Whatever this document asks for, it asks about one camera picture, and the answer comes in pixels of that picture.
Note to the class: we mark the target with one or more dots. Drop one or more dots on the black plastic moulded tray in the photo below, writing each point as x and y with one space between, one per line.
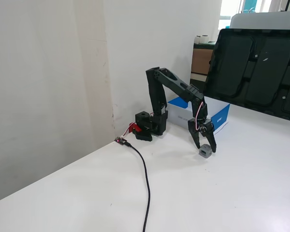
256 70

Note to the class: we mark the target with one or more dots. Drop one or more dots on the brown cardboard box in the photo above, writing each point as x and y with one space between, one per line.
201 61

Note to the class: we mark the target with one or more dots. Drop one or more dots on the small controller board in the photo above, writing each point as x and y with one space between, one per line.
120 140

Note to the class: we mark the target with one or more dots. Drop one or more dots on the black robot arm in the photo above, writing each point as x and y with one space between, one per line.
172 81

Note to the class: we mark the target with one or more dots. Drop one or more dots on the small gray block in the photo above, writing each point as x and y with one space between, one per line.
205 151

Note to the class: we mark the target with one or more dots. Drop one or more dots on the translucent white plastic bin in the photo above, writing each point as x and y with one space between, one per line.
263 20

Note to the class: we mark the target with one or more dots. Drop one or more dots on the blue and white cardboard box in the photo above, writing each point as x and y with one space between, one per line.
220 116

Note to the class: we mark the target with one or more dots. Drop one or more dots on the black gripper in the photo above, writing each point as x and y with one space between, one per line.
197 129

